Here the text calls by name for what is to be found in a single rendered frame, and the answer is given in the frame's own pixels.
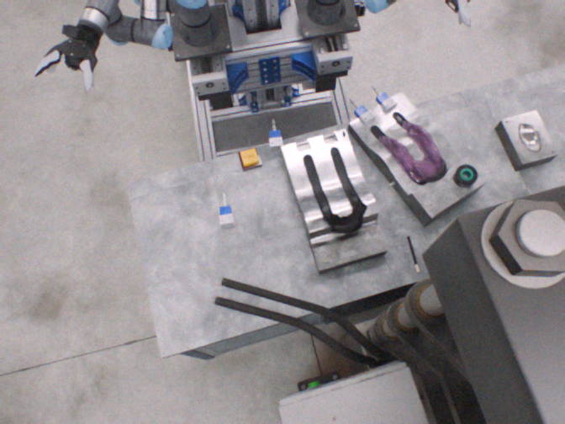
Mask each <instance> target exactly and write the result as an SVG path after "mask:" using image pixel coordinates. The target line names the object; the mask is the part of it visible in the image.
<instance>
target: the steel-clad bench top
mask: <svg viewBox="0 0 565 424"><path fill-rule="evenodd" d="M413 106H414V107H415V108H416V109H417V111H419V112H421V114H422V115H424V116H425V117H426V118H428V119H430V120H432V121H433V122H434V123H435V124H436V125H437V126H439V127H440V128H441V130H442V133H443V134H444V136H445V137H446V138H447V140H448V141H449V143H450V145H451V147H452V148H453V149H454V152H456V153H457V154H458V155H459V156H460V157H461V159H464V158H466V157H467V158H468V159H469V161H470V162H471V163H472V164H473V165H474V166H475V167H476V168H477V169H478V170H479V171H480V173H481V174H482V175H483V176H484V177H485V179H486V180H487V182H486V183H485V184H484V185H483V186H482V188H481V189H480V190H479V191H478V192H477V193H475V194H473V195H472V196H470V197H469V198H467V199H465V200H464V201H463V202H461V203H460V204H459V205H458V206H457V207H456V208H453V209H451V210H450V211H448V212H447V213H445V214H444V215H443V216H441V217H440V218H438V219H437V220H434V221H432V222H431V223H430V224H429V225H428V226H426V227H424V226H423V225H422V223H421V222H420V220H419V219H418V218H416V216H415V215H414V214H413V212H412V211H411V210H410V209H409V207H408V205H407V204H406V203H405V202H404V200H403V199H402V198H401V197H400V195H398V194H397V193H396V191H395V190H394V189H393V186H391V187H390V186H389V184H390V182H389V181H388V180H387V179H386V178H385V177H384V176H383V174H382V173H381V172H379V169H378V168H377V166H376V165H375V164H374V163H373V161H372V160H371V159H370V157H369V156H368V155H367V153H366V152H365V151H364V150H363V149H362V148H361V147H360V145H359V144H358V143H357V142H356V140H355V139H354V138H353V136H352V135H351V133H350V131H349V130H348V128H349V124H350V123H351V122H348V123H344V124H341V125H336V126H332V127H329V128H325V129H322V130H316V131H313V132H309V133H306V135H300V136H297V137H293V138H289V139H286V140H283V141H282V145H283V146H285V145H288V144H293V143H295V142H296V144H298V143H301V142H305V141H307V139H312V138H315V137H318V136H323V137H324V136H327V135H333V134H334V131H337V130H343V129H345V130H346V132H347V134H348V137H349V140H350V142H351V146H352V149H353V151H354V155H355V158H356V161H357V164H358V166H359V169H360V172H361V175H362V178H364V180H365V182H366V184H367V186H368V187H369V190H370V191H371V193H372V196H373V197H374V199H375V202H376V205H377V208H378V219H377V221H378V227H379V229H380V231H381V232H382V234H383V238H384V240H385V244H386V246H387V249H388V251H387V253H386V254H385V255H382V256H379V257H374V258H371V259H367V261H365V262H359V263H356V264H352V265H350V266H346V267H343V268H337V269H335V270H331V271H329V272H324V273H320V274H319V272H318V269H317V267H316V264H315V261H314V255H313V253H312V250H311V247H310V245H309V241H308V238H307V236H306V233H305V230H304V226H303V221H302V219H301V216H300V217H296V214H298V213H299V211H298V205H297V202H296V199H295V197H294V194H293V188H291V185H290V182H289V180H288V175H287V172H286V168H285V166H284V163H283V159H282V151H274V153H275V154H274V153H271V150H270V144H267V145H264V146H258V147H257V148H258V151H259V155H260V158H261V163H262V167H257V168H253V169H250V170H246V172H243V169H242V166H241V163H240V158H239V154H237V153H235V154H231V155H228V156H222V157H219V158H215V159H212V160H209V161H206V162H200V163H196V164H192V165H190V166H186V167H180V168H177V170H174V171H170V172H165V173H161V174H157V175H155V176H151V177H147V178H142V179H138V180H135V181H132V182H128V183H125V184H127V189H128V194H129V201H130V206H131V210H132V215H133V219H134V223H135V232H136V236H137V241H138V246H139V250H140V258H141V263H142V268H143V272H144V276H145V281H146V285H147V289H148V294H149V299H150V306H151V310H152V315H153V320H154V324H155V329H156V337H157V341H158V346H159V350H160V355H161V358H166V357H169V356H172V355H175V354H178V353H181V352H184V351H187V350H190V349H193V348H195V347H201V346H204V345H208V344H210V343H213V342H218V341H222V340H225V339H228V338H231V337H236V336H240V335H243V334H246V333H249V331H254V330H258V329H261V328H263V327H267V326H271V325H276V324H278V323H281V322H278V321H272V320H268V319H265V318H262V317H259V316H254V315H249V313H246V312H243V311H239V310H233V309H230V308H227V307H224V306H220V305H214V304H213V303H212V301H213V297H214V296H215V295H216V297H220V298H223V299H229V300H233V301H235V302H240V303H243V304H247V305H252V306H256V307H259V308H262V309H266V310H271V311H276V312H279V313H282V314H283V315H288V316H291V317H294V318H299V317H302V316H305V315H311V313H314V312H313V311H308V310H303V309H300V308H298V307H294V306H291V305H285V304H282V303H279V302H277V301H272V300H269V299H264V298H262V297H258V295H254V294H249V293H246V292H243V291H240V290H236V289H231V288H228V287H225V286H222V285H219V279H220V278H221V277H224V278H227V279H229V280H233V281H236V282H240V283H243V284H248V285H251V286H254V287H258V288H261V289H266V290H270V291H272V292H277V293H279V294H285V296H288V297H291V298H295V299H301V300H303V301H307V302H310V303H314V304H317V305H322V306H324V307H326V308H331V307H335V306H337V305H343V304H346V303H349V302H352V301H355V300H359V299H364V298H367V297H370V295H373V294H378V293H382V292H385V291H388V290H390V289H396V288H398V287H403V286H405V285H408V284H413V283H416V282H420V281H422V280H425V279H429V278H430V275H429V273H428V271H427V268H426V265H425V262H424V259H423V257H422V254H423V253H424V252H425V250H426V249H427V248H428V247H429V246H430V245H431V244H432V243H433V241H434V240H436V239H437V237H438V236H439V235H440V234H441V233H442V232H443V231H444V230H445V229H446V228H447V227H448V226H449V225H450V223H451V222H452V221H453V220H454V219H456V218H457V217H458V216H459V215H464V214H466V213H470V212H473V211H477V210H480V209H485V208H488V207H491V206H494V204H500V203H503V202H506V201H510V200H512V199H518V198H521V197H525V196H527V195H531V194H534V193H540V192H542V191H546V190H548V189H552V188H558V187H561V186H563V185H565V63H563V64H560V66H554V67H551V68H547V69H545V70H540V71H537V72H532V73H528V74H525V75H522V76H518V77H512V78H509V79H506V80H503V81H498V82H493V83H490V84H487V85H483V86H480V87H474V88H470V89H468V90H464V91H461V92H457V93H454V94H451V95H448V96H445V97H442V98H435V99H432V100H429V101H425V102H423V103H416V104H413ZM532 111H536V112H537V114H538V116H539V117H540V118H541V121H542V123H543V124H544V125H545V128H546V130H547V133H548V134H549V136H550V138H551V140H552V143H553V145H554V147H555V149H556V151H557V153H558V155H557V156H555V157H554V158H553V159H552V160H551V161H550V162H546V163H543V164H540V165H537V167H531V168H527V169H525V170H521V171H518V172H515V171H514V169H513V167H512V165H511V162H510V159H509V158H508V156H507V154H506V152H505V150H504V147H503V145H502V142H501V140H500V138H499V136H498V134H496V132H495V130H494V127H495V126H496V125H498V123H499V122H500V121H501V120H502V119H508V118H510V117H514V116H516V115H521V114H526V113H530V112H532ZM223 193H225V198H226V204H227V205H230V207H231V211H232V215H233V217H234V221H235V227H231V228H226V229H222V227H221V225H219V207H224V202H223V196H222V194H223ZM407 236H409V237H410V240H411V244H412V247H413V250H414V254H415V259H416V262H417V263H418V266H419V269H420V271H419V272H416V269H415V264H414V261H413V257H412V253H411V250H410V247H409V241H408V238H407Z"/></svg>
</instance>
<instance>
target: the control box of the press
mask: <svg viewBox="0 0 565 424"><path fill-rule="evenodd" d="M298 391H299V392H298V393H295V394H294V393H290V394H287V395H286V396H284V397H283V398H282V399H281V400H280V401H279V403H280V406H279V413H280V417H281V419H282V424H430V423H429V421H428V419H427V416H426V414H425V408H424V406H423V404H422V401H421V399H420V397H419V394H418V391H417V389H416V386H415V382H414V379H413V377H412V374H411V372H410V368H409V367H407V363H406V362H402V363H395V364H390V365H386V366H382V367H377V368H372V370H369V371H366V372H363V373H360V374H355V375H352V376H350V377H346V378H343V379H342V378H341V376H340V373H339V372H337V371H335V372H332V373H329V374H323V375H320V376H318V377H315V378H312V379H306V380H304V381H300V382H298Z"/></svg>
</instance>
